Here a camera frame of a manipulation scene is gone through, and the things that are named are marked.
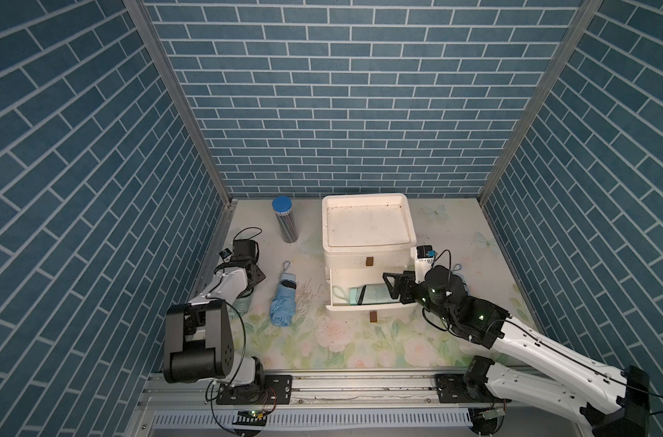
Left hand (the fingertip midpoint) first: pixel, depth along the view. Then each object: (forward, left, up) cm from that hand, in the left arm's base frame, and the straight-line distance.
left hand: (255, 277), depth 91 cm
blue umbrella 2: (+6, -72, -2) cm, 72 cm away
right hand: (-9, -43, +17) cm, 48 cm away
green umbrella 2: (-9, +2, +1) cm, 10 cm away
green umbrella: (-10, -40, +8) cm, 42 cm away
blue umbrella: (-10, -11, 0) cm, 15 cm away
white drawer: (-3, -31, +6) cm, 32 cm away
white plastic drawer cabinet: (+4, -36, +18) cm, 40 cm away
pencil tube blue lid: (+18, -9, +16) cm, 26 cm away
